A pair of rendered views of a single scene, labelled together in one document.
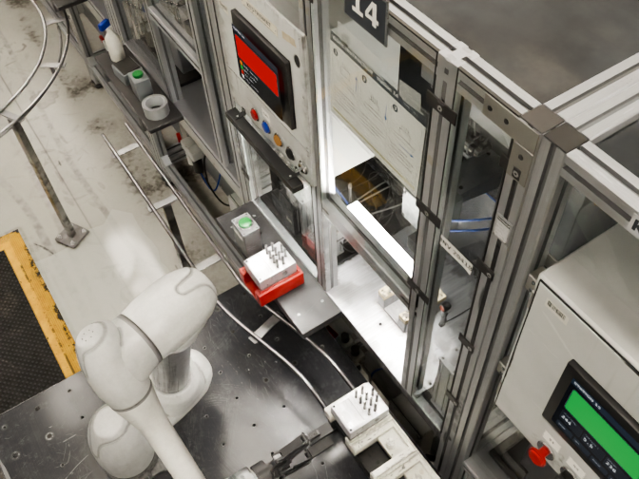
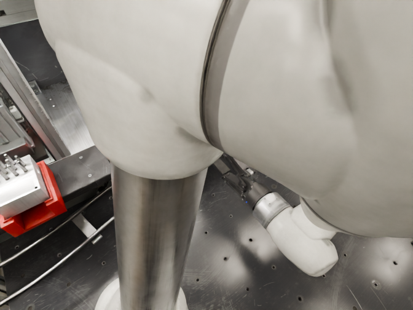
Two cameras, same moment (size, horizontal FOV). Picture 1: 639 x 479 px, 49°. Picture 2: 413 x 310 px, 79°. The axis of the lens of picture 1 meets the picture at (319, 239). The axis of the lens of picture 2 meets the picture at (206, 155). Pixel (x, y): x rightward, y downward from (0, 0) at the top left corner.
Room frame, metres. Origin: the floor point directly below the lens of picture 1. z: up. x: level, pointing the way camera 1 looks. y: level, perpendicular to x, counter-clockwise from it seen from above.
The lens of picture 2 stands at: (0.81, 0.53, 1.51)
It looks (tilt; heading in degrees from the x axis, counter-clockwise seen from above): 50 degrees down; 265
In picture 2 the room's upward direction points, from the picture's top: straight up
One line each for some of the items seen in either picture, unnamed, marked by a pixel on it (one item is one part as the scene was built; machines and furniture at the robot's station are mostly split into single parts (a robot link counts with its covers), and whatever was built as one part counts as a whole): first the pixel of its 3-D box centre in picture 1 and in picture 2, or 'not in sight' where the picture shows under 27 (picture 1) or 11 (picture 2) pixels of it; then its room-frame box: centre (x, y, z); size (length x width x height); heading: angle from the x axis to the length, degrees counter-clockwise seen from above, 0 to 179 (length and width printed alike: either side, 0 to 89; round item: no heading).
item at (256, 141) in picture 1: (263, 144); not in sight; (1.37, 0.13, 1.37); 0.36 x 0.04 x 0.04; 31
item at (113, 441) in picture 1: (121, 434); not in sight; (0.80, 0.58, 0.85); 0.18 x 0.16 x 0.22; 137
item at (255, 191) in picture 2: (272, 470); (252, 190); (0.65, 0.16, 0.90); 0.09 x 0.07 x 0.08; 120
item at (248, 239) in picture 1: (249, 234); not in sight; (1.39, 0.22, 0.97); 0.08 x 0.08 x 0.12; 31
